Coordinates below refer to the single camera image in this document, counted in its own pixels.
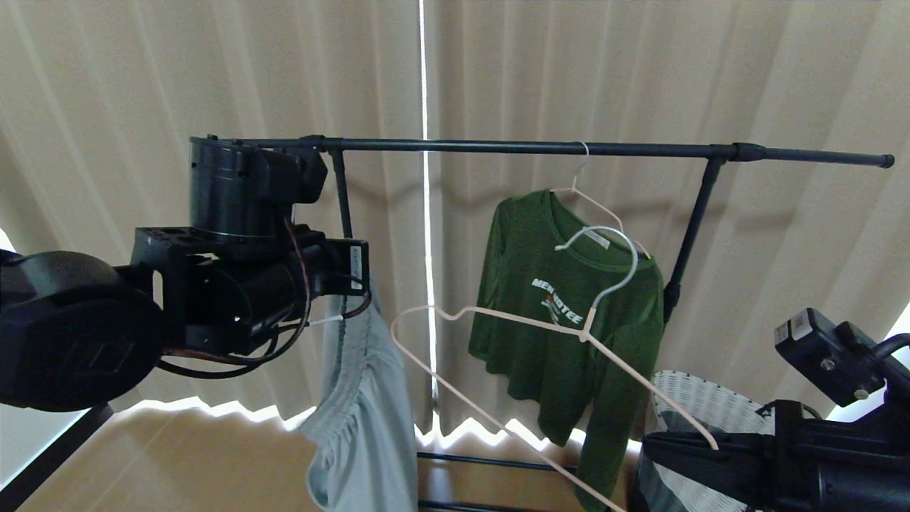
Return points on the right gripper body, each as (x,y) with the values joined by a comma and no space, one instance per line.
(853,469)

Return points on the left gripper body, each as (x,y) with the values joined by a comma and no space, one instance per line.
(242,299)

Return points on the pale grey shorts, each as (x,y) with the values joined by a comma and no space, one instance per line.
(370,427)

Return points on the green printed t-shirt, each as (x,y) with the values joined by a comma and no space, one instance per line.
(512,313)

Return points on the pink clothes hanger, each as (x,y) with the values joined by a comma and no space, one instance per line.
(596,204)
(585,334)

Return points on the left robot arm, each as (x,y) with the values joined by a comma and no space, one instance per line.
(71,334)

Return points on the white laundry basket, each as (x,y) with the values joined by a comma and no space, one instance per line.
(711,398)

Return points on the black clothes rack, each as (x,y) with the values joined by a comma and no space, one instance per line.
(498,147)

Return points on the beige curtain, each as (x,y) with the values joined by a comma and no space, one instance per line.
(640,71)

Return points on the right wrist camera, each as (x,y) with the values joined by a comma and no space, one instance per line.
(825,355)

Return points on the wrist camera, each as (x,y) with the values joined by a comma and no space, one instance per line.
(825,355)
(298,174)

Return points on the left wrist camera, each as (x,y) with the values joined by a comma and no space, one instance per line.
(298,174)

